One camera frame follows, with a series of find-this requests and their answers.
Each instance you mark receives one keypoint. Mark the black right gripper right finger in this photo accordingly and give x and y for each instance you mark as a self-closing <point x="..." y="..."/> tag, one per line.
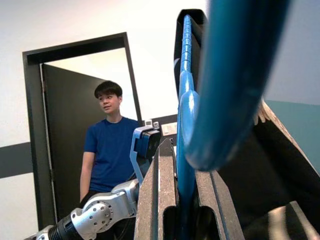
<point x="212" y="212"/>

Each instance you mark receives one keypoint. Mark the white wall switch panel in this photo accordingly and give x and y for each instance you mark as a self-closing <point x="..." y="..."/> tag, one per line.
<point x="169" y="129"/>

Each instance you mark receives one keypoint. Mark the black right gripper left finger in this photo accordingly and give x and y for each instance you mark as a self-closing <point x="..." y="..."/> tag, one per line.
<point x="155" y="200"/>

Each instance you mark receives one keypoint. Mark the blue plastic hanger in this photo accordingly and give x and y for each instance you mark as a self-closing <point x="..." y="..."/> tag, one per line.
<point x="225" y="100"/>

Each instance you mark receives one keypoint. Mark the black door frame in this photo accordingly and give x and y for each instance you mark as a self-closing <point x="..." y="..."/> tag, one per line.
<point x="32" y="125"/>

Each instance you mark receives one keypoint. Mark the small white wall thermostat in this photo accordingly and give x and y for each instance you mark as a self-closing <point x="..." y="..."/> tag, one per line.
<point x="148" y="123"/>
<point x="156" y="125"/>

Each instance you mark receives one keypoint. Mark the black crane print shirt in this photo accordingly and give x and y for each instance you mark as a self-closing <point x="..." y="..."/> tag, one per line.
<point x="262" y="187"/>

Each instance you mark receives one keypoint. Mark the dark open door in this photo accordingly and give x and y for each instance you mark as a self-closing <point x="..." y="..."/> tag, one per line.
<point x="67" y="137"/>

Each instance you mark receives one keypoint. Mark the person in black shorts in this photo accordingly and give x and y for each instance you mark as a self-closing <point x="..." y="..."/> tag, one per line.
<point x="110" y="155"/>

